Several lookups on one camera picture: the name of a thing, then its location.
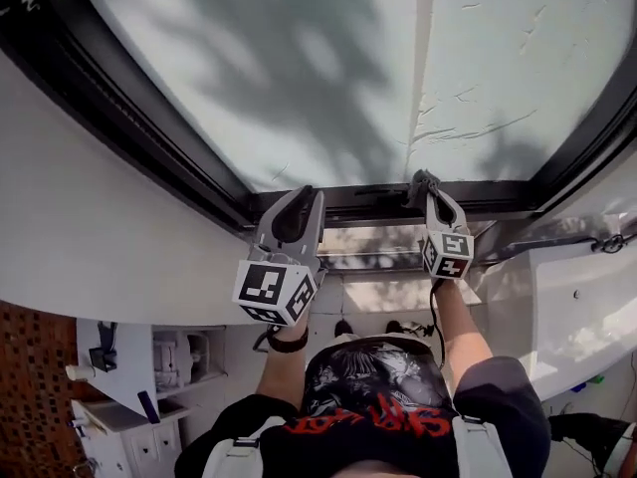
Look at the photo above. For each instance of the dark brown wristband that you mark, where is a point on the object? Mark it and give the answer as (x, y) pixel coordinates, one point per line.
(288, 342)

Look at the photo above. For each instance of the person's right forearm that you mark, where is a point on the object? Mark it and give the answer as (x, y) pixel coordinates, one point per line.
(465, 336)

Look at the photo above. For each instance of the white board panel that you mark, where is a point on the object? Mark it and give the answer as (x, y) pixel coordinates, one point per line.
(582, 316)

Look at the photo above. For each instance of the grey cloth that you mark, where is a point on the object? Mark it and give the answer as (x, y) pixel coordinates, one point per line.
(423, 184)

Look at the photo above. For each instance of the person's left shoe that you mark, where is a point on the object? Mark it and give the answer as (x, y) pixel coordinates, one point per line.
(343, 327)

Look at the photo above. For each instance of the black metal hook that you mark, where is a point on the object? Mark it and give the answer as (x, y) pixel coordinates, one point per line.
(614, 243)

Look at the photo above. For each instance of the person's shoe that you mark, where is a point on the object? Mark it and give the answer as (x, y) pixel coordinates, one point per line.
(394, 326)
(343, 327)

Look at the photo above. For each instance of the person's black printed shirt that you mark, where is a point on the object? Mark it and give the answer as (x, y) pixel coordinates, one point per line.
(373, 416)

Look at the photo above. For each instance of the frosted window glass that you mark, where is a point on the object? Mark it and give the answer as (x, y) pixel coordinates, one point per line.
(298, 68)

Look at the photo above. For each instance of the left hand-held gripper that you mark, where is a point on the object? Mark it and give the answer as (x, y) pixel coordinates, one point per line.
(259, 284)

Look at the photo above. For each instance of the white storage shelf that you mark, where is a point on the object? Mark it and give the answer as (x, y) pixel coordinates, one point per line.
(184, 361)

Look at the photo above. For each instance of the person's left forearm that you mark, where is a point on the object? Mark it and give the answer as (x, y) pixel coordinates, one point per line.
(283, 376)

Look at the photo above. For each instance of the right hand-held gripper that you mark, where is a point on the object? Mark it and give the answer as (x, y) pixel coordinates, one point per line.
(450, 254)

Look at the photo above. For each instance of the white bottle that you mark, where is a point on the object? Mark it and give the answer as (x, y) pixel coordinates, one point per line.
(79, 372)

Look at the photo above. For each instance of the white drawer cabinet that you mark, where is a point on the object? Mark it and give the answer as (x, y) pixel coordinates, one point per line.
(124, 441)

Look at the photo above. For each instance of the person's right shoe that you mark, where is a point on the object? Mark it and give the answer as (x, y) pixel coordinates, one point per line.
(394, 326)

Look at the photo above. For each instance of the purple phone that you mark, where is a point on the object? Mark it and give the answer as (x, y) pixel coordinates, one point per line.
(148, 407)

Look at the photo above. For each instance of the black-framed glass window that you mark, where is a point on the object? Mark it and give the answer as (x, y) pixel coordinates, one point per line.
(99, 77)

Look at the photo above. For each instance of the white side table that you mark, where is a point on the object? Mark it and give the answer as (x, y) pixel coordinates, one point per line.
(129, 356)

